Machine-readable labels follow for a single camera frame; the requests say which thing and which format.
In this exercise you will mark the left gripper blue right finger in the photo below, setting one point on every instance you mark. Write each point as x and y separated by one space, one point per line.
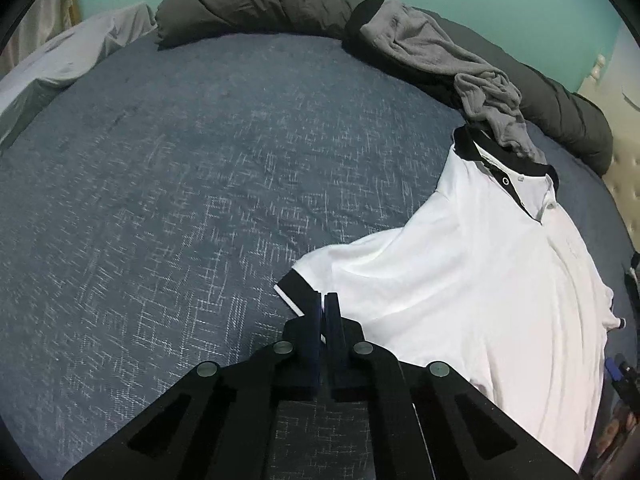
428 422

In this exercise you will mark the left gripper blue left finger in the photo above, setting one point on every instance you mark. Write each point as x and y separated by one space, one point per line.
217 421

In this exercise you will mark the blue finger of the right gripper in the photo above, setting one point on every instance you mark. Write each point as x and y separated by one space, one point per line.
611 367

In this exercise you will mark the white polo shirt black trim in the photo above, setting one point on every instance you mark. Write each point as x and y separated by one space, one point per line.
491 276

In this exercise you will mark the blue patterned bed sheet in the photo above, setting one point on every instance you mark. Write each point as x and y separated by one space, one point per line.
149 209

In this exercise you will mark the cream tufted headboard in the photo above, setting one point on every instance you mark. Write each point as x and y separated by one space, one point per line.
613 85

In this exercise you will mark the grey crumpled garment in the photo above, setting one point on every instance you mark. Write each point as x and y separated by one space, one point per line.
410 45

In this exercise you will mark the light grey blanket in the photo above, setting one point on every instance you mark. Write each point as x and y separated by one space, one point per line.
31 86

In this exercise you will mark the dark grey rolled duvet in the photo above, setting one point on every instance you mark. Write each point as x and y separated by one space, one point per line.
567 118

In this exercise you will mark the striped beige curtain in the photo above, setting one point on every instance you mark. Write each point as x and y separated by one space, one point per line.
44 20

